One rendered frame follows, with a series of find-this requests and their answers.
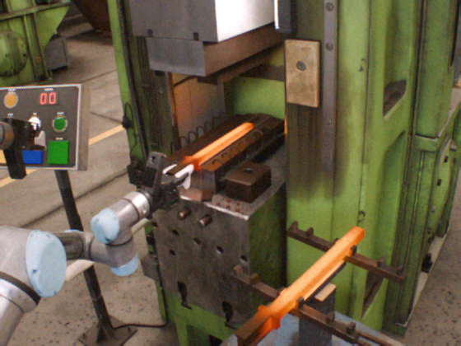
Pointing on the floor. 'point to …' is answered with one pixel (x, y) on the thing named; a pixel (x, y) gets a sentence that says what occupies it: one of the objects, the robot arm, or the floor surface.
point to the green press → (31, 42)
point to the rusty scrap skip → (95, 15)
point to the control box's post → (81, 231)
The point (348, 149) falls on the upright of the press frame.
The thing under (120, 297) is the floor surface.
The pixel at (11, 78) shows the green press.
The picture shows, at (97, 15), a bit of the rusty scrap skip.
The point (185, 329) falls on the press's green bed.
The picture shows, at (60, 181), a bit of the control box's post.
